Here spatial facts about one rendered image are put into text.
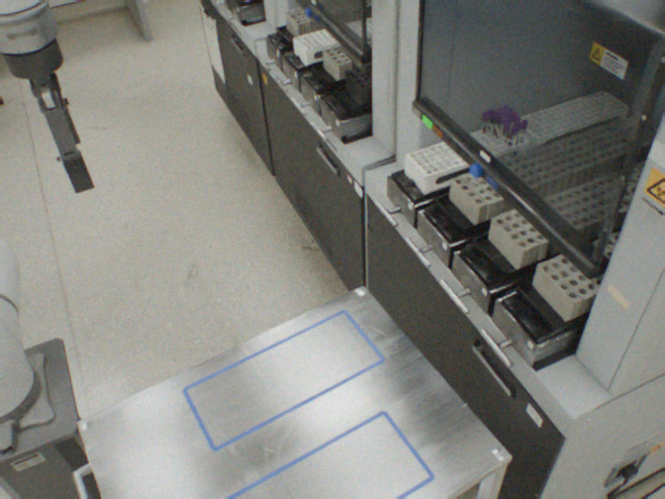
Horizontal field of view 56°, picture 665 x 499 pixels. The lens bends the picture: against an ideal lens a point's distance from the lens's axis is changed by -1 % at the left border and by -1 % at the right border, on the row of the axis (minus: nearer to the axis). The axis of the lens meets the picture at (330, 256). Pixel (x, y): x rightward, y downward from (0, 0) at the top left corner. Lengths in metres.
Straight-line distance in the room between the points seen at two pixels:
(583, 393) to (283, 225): 1.67
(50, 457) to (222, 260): 1.30
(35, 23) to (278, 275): 1.69
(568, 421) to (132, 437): 0.79
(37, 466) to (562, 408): 1.07
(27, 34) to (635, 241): 0.93
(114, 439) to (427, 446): 0.53
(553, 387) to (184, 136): 2.44
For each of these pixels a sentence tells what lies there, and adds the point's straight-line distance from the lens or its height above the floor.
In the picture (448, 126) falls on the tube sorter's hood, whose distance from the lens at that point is 1.42.
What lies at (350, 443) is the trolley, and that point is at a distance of 1.10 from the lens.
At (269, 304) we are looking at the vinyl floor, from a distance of 2.38.
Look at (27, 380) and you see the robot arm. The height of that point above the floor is 0.78.
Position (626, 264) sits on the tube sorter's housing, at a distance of 1.13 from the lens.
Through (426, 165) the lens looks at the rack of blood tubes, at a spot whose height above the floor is 0.86.
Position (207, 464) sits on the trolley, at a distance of 1.11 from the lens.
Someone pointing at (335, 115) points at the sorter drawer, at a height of 0.81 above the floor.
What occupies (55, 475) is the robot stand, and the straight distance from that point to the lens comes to 1.55.
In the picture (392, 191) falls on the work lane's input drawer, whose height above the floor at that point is 0.77.
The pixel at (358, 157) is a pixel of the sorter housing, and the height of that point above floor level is 0.73.
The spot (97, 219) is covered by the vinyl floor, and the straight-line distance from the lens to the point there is 2.94.
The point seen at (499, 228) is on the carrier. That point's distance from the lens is 1.36.
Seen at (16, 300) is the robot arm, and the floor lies 0.85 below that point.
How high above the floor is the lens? 1.79
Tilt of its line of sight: 45 degrees down
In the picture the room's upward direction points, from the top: 4 degrees counter-clockwise
